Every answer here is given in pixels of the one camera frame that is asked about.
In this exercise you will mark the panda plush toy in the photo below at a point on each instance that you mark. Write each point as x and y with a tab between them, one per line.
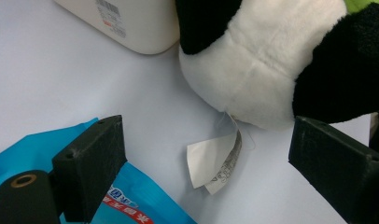
265	62

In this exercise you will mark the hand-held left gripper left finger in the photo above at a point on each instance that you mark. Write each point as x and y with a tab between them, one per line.
91	165

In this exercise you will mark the white plastic bin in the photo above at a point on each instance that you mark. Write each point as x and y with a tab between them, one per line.
141	25

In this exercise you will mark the blue wet wipes pack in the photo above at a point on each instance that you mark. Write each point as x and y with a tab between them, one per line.
141	196

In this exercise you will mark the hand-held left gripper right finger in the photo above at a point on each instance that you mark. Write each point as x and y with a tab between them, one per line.
343	168

